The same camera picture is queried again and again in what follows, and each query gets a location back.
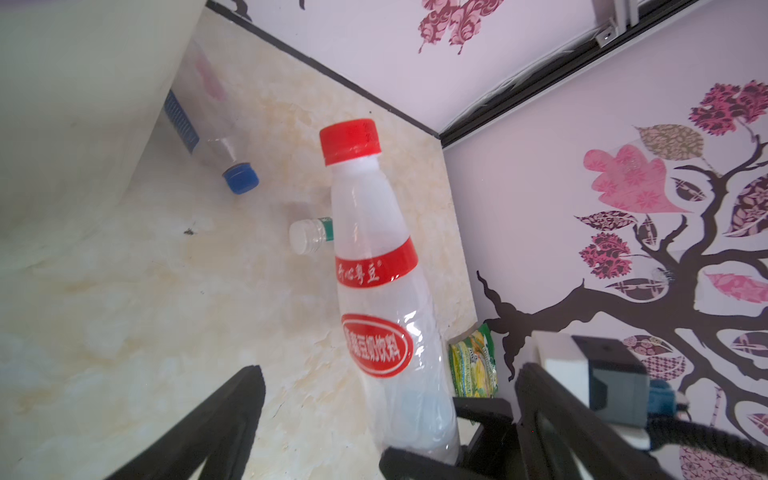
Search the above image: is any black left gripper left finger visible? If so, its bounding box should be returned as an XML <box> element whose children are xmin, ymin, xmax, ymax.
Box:
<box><xmin>109</xmin><ymin>365</ymin><xmax>266</xmax><ymax>479</ymax></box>

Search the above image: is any black corrugated cable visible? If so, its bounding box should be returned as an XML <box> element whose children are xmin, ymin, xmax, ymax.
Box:
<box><xmin>644</xmin><ymin>416</ymin><xmax>768</xmax><ymax>469</ymax></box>

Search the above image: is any green yellow snack bag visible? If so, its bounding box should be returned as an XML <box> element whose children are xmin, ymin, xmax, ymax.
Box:
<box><xmin>448</xmin><ymin>324</ymin><xmax>498</xmax><ymax>398</ymax></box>

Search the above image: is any blue cap clear bottle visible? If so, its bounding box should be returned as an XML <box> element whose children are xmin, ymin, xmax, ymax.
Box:
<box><xmin>163</xmin><ymin>40</ymin><xmax>260</xmax><ymax>195</ymax></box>

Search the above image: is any red cap white bottle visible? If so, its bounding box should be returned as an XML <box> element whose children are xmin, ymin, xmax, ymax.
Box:
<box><xmin>319</xmin><ymin>119</ymin><xmax>459</xmax><ymax>464</ymax></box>

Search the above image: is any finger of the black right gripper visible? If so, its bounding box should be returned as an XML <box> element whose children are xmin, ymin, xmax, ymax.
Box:
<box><xmin>453</xmin><ymin>397</ymin><xmax>514</xmax><ymax>456</ymax></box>
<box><xmin>378</xmin><ymin>446</ymin><xmax>494</xmax><ymax>480</ymax></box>

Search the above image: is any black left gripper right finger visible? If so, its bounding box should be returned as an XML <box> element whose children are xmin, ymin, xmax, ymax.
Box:
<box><xmin>515</xmin><ymin>363</ymin><xmax>670</xmax><ymax>479</ymax></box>

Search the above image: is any cream waste bin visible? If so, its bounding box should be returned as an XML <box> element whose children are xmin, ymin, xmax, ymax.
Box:
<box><xmin>1</xmin><ymin>1</ymin><xmax>204</xmax><ymax>273</ymax></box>

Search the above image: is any clear green label bottle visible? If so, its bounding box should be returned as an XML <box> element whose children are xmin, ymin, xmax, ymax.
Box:
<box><xmin>288</xmin><ymin>217</ymin><xmax>334</xmax><ymax>255</ymax></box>

